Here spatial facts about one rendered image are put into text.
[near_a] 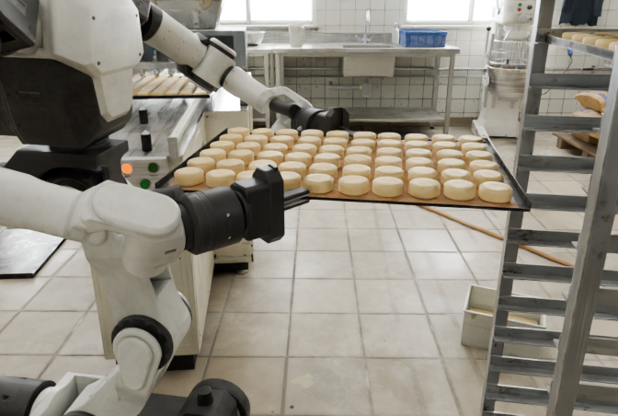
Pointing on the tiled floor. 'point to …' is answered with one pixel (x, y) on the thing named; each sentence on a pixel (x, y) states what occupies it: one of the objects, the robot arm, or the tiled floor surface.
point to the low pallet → (575, 144)
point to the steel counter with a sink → (356, 45)
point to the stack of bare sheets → (25, 252)
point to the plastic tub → (484, 305)
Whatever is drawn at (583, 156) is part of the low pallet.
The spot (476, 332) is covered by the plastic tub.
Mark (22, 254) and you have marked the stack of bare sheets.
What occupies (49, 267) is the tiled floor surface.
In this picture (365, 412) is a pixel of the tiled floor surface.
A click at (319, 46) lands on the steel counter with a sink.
